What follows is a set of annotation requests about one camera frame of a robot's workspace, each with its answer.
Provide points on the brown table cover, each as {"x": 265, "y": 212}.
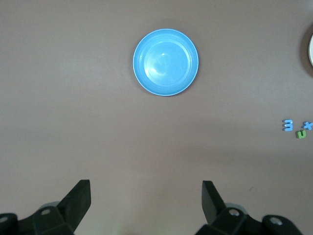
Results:
{"x": 73, "y": 98}

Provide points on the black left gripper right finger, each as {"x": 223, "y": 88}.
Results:
{"x": 212, "y": 205}

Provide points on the blue cross-shaped letter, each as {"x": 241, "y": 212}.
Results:
{"x": 307, "y": 126}

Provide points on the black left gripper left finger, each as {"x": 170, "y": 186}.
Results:
{"x": 73, "y": 205}

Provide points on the blue round plate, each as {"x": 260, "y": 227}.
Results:
{"x": 165, "y": 62}

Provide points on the blue letter m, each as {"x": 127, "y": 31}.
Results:
{"x": 290, "y": 125}

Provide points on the beige round plate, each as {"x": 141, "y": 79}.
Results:
{"x": 311, "y": 50}

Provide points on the green letter u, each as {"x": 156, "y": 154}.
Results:
{"x": 298, "y": 134}

